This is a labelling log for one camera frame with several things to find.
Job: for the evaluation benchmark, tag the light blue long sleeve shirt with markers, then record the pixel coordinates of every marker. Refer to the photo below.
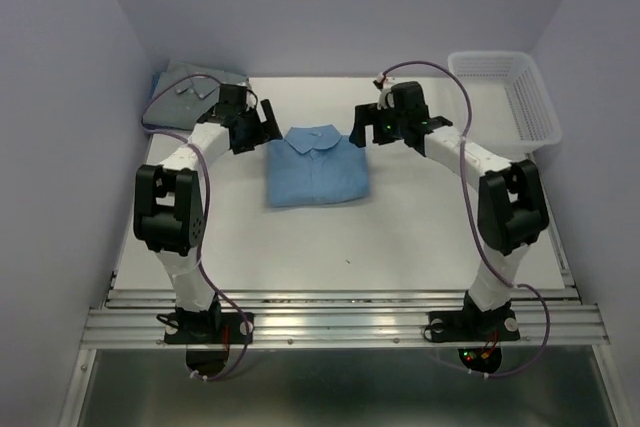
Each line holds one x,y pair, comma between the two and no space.
315,166

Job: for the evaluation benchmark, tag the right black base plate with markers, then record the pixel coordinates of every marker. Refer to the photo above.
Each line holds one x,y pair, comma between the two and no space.
467,327

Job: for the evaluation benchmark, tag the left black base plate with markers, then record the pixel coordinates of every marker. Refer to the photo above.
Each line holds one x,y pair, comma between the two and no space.
215,328

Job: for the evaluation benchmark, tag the folded blue shirt underneath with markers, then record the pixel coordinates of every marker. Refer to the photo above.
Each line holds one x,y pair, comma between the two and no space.
146,126

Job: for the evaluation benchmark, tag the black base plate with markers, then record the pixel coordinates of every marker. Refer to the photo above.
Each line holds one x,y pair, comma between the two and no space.
215,328
467,327

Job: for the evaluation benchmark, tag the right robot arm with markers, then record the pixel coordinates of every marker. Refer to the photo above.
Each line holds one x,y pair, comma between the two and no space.
504,201

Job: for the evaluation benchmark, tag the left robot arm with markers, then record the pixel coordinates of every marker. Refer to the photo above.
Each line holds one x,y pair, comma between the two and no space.
171,206

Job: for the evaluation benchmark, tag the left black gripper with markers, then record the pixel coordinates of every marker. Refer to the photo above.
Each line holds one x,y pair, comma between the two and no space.
260,136

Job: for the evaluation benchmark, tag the folded grey shirt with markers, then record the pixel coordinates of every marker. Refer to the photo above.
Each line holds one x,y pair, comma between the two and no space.
187,91

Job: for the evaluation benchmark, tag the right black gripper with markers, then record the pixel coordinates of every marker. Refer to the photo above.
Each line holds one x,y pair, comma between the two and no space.
366,114

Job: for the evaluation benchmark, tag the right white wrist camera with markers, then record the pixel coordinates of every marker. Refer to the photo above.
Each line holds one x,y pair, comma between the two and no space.
384,86

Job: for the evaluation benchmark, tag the white plastic basket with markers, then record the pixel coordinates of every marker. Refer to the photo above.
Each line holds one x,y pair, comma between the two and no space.
512,113

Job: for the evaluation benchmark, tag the aluminium rail frame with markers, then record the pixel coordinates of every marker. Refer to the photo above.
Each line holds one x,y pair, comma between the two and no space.
341,296

